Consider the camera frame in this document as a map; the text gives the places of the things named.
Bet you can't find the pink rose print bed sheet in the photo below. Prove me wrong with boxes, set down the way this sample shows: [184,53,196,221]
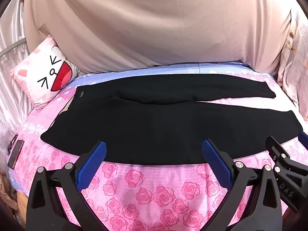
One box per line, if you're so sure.
[7,61,308,231]

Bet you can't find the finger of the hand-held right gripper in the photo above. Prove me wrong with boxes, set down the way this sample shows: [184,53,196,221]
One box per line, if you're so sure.
[298,130,308,148]
[265,136,308,177]

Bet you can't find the pale floral curtain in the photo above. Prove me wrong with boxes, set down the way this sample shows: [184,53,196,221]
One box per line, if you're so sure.
[276,9,308,122]

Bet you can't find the white satin curtain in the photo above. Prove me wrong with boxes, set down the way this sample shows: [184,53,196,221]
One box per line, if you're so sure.
[0,0,35,147]

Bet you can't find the cat face pillow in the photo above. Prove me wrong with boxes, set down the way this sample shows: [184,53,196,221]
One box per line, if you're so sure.
[11,35,81,111]

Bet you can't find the black rectangular device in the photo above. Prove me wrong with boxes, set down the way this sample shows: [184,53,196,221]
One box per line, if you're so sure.
[7,135,25,169]

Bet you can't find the grey metal tube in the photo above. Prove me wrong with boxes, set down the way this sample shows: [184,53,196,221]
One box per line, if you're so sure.
[0,39,27,56]

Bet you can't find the beige cloth backdrop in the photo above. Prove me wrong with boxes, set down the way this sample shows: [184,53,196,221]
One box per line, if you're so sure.
[23,0,293,76]

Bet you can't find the black pants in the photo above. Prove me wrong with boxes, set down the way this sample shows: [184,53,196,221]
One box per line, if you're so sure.
[40,73,303,165]

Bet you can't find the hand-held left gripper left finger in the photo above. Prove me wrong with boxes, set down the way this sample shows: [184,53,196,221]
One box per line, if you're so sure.
[26,140,107,231]

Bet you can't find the tan crumpled cloth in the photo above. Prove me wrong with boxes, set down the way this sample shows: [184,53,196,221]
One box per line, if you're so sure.
[0,170,20,213]

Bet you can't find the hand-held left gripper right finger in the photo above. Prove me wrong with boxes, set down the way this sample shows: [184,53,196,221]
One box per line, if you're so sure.
[202,138,283,231]

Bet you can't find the tan bed base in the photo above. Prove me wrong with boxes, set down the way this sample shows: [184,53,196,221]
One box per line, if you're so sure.
[14,190,30,224]

